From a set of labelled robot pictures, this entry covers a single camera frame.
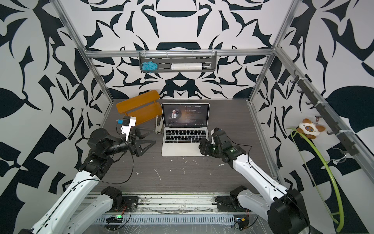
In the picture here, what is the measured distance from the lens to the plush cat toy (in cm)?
59

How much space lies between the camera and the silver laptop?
0.94 metres

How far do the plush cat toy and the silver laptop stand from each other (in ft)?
1.58
